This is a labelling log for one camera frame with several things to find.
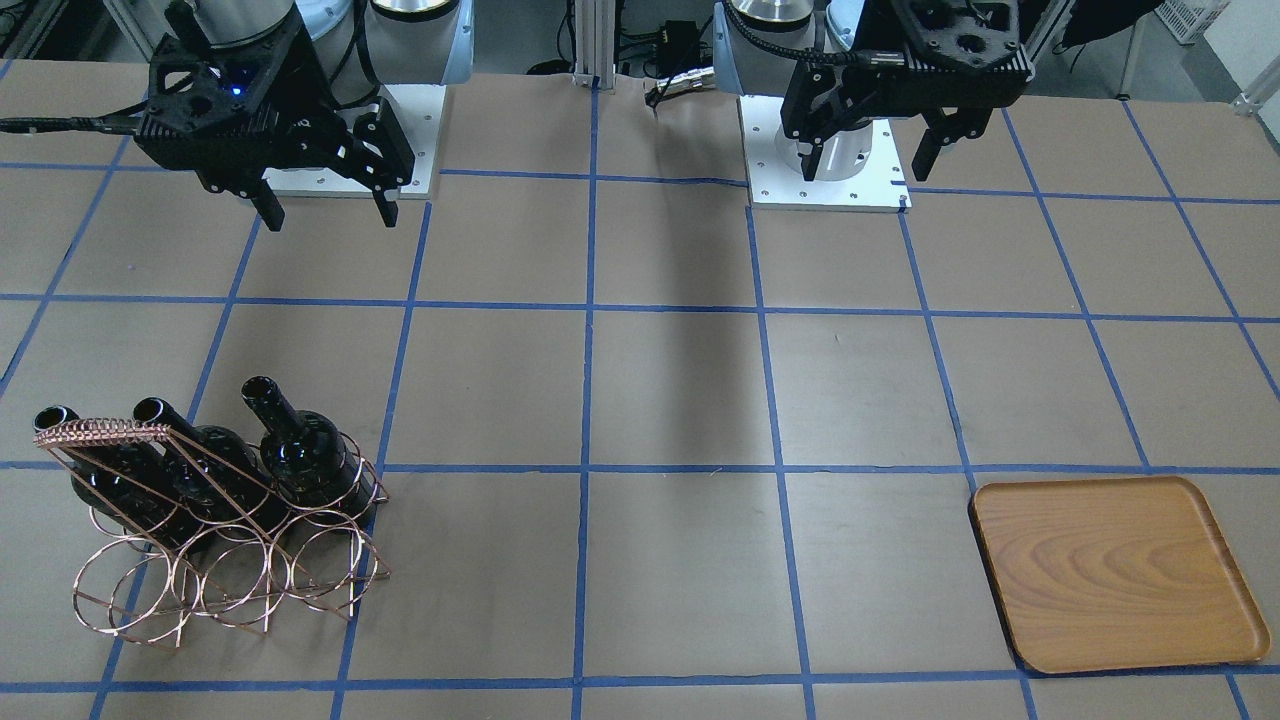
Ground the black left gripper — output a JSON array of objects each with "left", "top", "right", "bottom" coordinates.
[{"left": 780, "top": 1, "right": 1036, "bottom": 182}]

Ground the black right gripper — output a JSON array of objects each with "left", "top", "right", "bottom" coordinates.
[{"left": 134, "top": 10, "right": 415, "bottom": 232}]

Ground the dark wine bottle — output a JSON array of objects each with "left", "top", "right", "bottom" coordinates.
[
  {"left": 241, "top": 375, "right": 372, "bottom": 527},
  {"left": 132, "top": 397, "right": 291, "bottom": 538},
  {"left": 69, "top": 443, "right": 214, "bottom": 553}
]

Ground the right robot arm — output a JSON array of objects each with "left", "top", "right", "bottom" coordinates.
[{"left": 132, "top": 1, "right": 475, "bottom": 231}]

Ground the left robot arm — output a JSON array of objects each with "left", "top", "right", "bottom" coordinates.
[{"left": 719, "top": 1, "right": 1034, "bottom": 181}]

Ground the wooden tray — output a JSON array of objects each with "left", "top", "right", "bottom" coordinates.
[{"left": 970, "top": 477, "right": 1272, "bottom": 675}]

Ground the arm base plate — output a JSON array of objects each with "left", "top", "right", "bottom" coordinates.
[
  {"left": 262, "top": 85, "right": 445, "bottom": 199},
  {"left": 739, "top": 95, "right": 913, "bottom": 213}
]

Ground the black braided cable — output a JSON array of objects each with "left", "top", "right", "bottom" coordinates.
[
  {"left": 712, "top": 0, "right": 881, "bottom": 69},
  {"left": 0, "top": 117, "right": 141, "bottom": 136}
]

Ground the aluminium frame post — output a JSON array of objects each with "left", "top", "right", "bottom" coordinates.
[{"left": 571, "top": 0, "right": 620, "bottom": 92}]

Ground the copper wire bottle basket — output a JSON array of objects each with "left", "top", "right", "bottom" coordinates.
[{"left": 33, "top": 419, "right": 392, "bottom": 650}]

